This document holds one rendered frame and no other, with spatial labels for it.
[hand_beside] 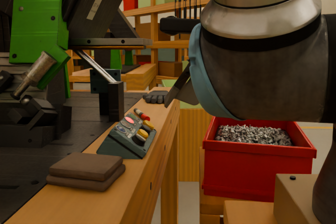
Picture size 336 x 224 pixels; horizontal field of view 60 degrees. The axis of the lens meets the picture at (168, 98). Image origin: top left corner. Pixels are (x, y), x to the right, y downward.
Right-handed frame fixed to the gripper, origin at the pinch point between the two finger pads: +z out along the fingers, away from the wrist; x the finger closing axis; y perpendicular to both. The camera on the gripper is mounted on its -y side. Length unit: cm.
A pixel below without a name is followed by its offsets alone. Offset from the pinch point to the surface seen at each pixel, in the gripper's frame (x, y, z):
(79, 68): 832, -274, 236
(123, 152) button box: -5.0, -0.9, 11.8
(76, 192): -18.3, -3.1, 15.2
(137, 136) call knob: -3.7, -0.5, 8.3
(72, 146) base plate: 0.6, -10.4, 19.8
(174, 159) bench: 88, 22, 40
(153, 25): 336, -68, -8
